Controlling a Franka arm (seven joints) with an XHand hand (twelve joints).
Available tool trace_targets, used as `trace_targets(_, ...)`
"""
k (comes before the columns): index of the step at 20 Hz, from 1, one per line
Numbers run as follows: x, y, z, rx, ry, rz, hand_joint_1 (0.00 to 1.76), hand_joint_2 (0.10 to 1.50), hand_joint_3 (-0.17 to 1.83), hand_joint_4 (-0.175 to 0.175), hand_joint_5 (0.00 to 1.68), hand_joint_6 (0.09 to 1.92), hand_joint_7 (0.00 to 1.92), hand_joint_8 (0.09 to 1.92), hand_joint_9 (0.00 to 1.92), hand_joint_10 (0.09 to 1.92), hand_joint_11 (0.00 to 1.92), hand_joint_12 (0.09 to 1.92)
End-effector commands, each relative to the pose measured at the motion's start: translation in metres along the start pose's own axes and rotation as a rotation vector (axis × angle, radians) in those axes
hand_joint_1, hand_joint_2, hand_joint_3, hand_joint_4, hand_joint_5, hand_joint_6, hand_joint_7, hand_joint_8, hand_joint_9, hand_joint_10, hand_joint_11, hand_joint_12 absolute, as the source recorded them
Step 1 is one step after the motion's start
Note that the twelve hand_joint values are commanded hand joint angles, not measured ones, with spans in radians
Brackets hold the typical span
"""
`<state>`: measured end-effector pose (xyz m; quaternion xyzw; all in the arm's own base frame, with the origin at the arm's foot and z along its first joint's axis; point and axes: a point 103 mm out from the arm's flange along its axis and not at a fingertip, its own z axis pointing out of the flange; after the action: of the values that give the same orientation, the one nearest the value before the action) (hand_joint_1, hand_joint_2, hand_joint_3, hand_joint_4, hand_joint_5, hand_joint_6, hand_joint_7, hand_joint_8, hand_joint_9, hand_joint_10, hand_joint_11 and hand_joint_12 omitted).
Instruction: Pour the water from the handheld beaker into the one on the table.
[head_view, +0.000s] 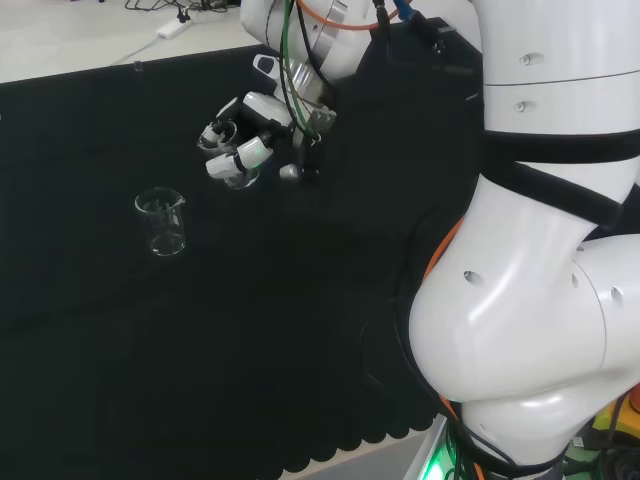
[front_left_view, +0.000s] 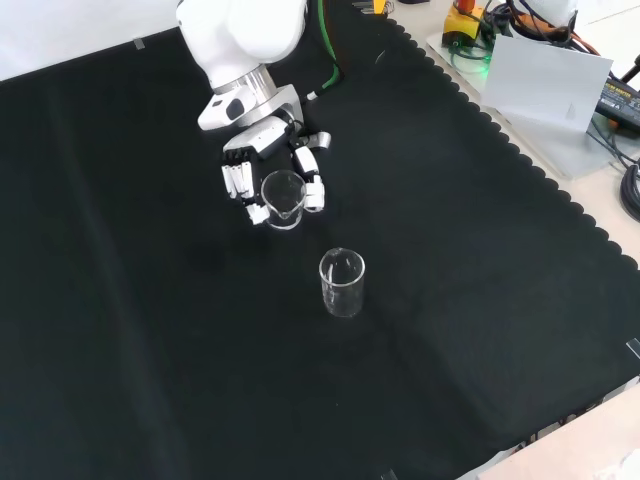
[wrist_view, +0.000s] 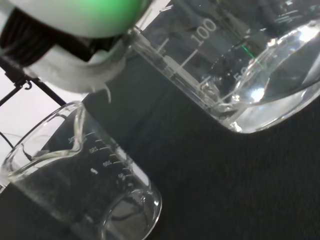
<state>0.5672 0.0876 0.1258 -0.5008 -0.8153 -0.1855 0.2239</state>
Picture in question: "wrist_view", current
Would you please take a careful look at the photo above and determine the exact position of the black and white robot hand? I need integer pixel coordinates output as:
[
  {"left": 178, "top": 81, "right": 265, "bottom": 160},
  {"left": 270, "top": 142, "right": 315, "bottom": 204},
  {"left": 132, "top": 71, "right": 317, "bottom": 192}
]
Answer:
[{"left": 0, "top": 0, "right": 152, "bottom": 95}]

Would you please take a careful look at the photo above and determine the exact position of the black tripod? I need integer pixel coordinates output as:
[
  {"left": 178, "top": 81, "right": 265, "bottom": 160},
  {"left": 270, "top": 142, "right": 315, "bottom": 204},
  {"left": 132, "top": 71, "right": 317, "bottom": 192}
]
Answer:
[{"left": 0, "top": 56, "right": 67, "bottom": 106}]

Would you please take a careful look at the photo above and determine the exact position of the black table cloth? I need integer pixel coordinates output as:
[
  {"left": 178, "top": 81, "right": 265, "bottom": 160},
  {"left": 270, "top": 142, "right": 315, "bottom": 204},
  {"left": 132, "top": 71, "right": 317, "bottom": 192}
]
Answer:
[{"left": 0, "top": 0, "right": 320, "bottom": 240}]

